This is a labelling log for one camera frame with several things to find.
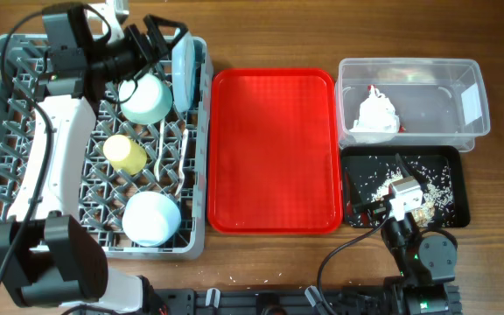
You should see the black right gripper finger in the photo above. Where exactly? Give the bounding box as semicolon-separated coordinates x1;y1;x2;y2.
342;171;354;206
395;153;415;178

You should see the rice food waste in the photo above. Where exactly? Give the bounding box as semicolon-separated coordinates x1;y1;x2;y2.
347;155;457;228

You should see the light blue plate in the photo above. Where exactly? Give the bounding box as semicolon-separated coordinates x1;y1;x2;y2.
171;31;196;113

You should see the green bowl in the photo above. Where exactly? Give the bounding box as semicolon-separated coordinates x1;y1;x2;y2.
119;73;173;125

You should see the white napkin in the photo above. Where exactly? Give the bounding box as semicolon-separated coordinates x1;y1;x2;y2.
351;85;401;133

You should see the yellow plastic cup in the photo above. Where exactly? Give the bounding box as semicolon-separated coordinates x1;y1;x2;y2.
102;135;147;175

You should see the white plastic spoon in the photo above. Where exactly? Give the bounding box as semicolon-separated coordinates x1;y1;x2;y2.
175;129;189;200

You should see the white plastic fork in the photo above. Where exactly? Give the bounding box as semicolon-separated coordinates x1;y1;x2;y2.
153;119;165;182

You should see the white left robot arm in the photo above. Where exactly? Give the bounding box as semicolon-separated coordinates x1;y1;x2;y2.
0;2;189;314

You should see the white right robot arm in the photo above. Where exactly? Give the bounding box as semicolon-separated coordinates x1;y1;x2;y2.
339;155;462;314

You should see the black waste tray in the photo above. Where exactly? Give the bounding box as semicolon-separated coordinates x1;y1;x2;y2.
340;145;471;228

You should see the clear plastic bin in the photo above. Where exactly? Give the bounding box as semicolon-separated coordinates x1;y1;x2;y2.
335;58;491;152

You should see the red plastic tray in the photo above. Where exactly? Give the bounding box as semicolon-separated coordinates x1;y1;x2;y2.
207;68;343;235

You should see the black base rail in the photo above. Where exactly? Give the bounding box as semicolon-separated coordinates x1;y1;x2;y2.
156;285;463;315

